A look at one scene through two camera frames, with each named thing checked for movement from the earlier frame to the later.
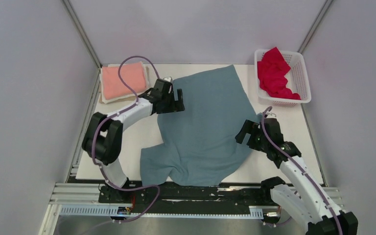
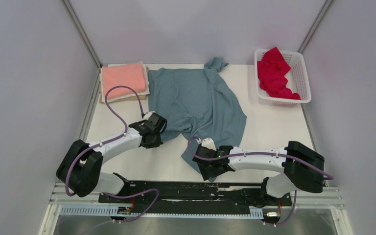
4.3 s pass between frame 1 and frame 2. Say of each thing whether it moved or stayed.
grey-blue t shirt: moved
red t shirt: stayed
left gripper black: moved
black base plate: stayed
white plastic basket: stayed
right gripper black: moved
